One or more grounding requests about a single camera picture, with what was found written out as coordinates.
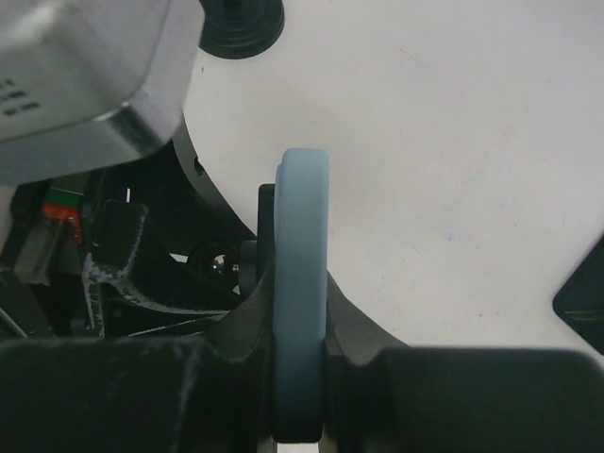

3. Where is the black round-base phone stand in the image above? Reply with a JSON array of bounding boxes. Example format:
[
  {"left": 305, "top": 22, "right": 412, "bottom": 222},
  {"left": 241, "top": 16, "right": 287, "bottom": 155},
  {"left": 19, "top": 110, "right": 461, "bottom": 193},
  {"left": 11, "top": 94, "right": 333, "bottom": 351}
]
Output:
[
  {"left": 188, "top": 183, "right": 279, "bottom": 303},
  {"left": 199, "top": 0, "right": 285, "bottom": 59}
]

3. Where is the black phone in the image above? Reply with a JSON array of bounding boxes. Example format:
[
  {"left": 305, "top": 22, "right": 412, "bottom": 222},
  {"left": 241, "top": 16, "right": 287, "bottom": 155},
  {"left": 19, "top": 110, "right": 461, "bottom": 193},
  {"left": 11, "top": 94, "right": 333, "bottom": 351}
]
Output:
[{"left": 552, "top": 239, "right": 604, "bottom": 354}]

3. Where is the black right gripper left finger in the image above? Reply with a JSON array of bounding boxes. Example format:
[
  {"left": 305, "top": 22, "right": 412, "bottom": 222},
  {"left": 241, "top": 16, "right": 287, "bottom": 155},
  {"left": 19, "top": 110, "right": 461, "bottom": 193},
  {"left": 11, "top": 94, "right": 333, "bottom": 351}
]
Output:
[{"left": 1, "top": 271, "right": 277, "bottom": 452}]

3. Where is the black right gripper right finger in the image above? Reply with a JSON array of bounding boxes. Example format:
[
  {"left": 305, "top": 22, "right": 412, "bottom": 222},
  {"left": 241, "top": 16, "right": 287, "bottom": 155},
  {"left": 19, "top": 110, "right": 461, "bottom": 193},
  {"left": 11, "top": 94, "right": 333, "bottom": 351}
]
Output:
[{"left": 320, "top": 282, "right": 603, "bottom": 452}]

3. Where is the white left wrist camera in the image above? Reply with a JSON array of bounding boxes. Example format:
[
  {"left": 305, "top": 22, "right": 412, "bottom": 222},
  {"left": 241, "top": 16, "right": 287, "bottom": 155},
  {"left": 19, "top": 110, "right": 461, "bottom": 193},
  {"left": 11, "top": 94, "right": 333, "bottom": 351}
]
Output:
[{"left": 1, "top": 0, "right": 204, "bottom": 186}]

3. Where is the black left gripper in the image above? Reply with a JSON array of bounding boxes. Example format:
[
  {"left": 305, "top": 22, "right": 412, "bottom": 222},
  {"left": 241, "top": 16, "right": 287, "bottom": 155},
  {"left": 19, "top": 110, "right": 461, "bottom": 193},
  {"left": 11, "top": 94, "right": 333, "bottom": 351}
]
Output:
[{"left": 1, "top": 136, "right": 256, "bottom": 340}]

